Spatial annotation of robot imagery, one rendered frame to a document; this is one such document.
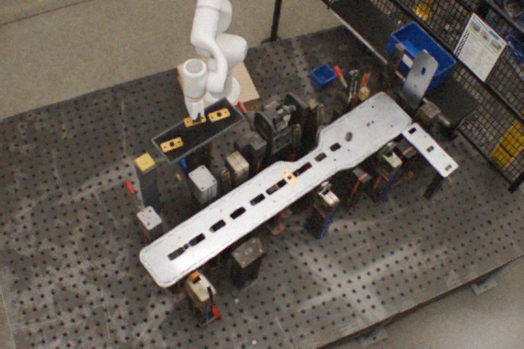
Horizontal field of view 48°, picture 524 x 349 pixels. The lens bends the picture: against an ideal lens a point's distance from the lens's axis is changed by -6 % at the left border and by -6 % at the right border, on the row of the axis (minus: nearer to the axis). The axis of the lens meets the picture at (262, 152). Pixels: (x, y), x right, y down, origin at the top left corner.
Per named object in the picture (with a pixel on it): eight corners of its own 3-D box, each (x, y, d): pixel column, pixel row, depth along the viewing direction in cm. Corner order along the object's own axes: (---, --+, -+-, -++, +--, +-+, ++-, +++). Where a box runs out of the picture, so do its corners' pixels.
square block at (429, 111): (409, 158, 308) (430, 119, 277) (399, 147, 311) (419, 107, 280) (419, 150, 311) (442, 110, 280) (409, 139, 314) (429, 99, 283)
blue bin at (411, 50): (427, 93, 288) (435, 77, 277) (384, 50, 300) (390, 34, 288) (448, 79, 295) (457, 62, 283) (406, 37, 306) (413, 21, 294)
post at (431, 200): (429, 208, 295) (450, 181, 270) (414, 192, 298) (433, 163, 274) (439, 201, 297) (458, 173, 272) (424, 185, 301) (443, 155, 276)
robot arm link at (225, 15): (227, 66, 277) (192, 61, 277) (232, 47, 283) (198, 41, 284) (229, -15, 234) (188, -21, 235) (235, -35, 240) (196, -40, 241)
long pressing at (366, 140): (166, 296, 233) (166, 295, 231) (134, 252, 241) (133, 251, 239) (414, 123, 284) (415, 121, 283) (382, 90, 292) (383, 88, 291)
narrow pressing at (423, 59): (415, 109, 287) (438, 64, 258) (400, 92, 291) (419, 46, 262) (416, 108, 287) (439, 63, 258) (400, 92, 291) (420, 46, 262)
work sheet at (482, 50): (484, 84, 280) (509, 42, 253) (450, 52, 288) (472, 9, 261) (487, 82, 281) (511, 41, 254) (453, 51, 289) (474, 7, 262)
